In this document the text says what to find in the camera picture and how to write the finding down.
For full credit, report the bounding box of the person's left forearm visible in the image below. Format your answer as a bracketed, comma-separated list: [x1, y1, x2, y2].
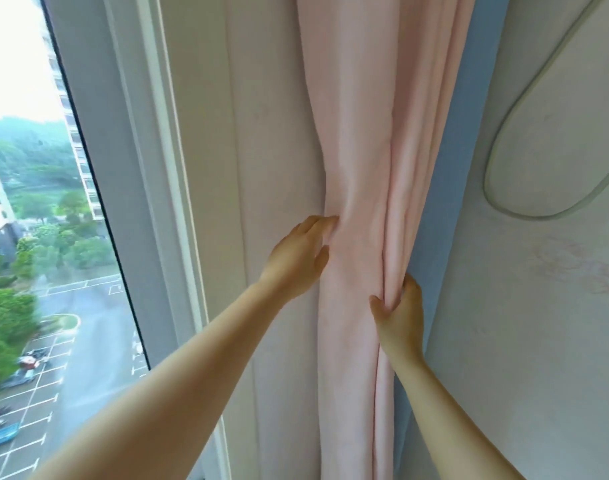
[29, 281, 296, 480]

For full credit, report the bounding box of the white window frame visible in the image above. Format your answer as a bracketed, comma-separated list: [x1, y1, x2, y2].
[41, 0, 260, 480]

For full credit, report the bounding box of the pale green cable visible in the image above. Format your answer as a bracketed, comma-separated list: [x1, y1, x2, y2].
[482, 0, 609, 220]

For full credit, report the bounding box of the person's right hand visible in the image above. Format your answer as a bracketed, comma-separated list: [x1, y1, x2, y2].
[368, 273, 425, 364]

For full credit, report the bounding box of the pink curtain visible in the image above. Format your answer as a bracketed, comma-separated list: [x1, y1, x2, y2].
[294, 0, 477, 480]

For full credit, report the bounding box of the person's left hand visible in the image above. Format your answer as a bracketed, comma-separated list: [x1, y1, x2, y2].
[258, 215, 340, 301]

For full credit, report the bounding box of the person's right forearm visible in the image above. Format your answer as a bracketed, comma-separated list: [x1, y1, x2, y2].
[384, 352, 526, 480]

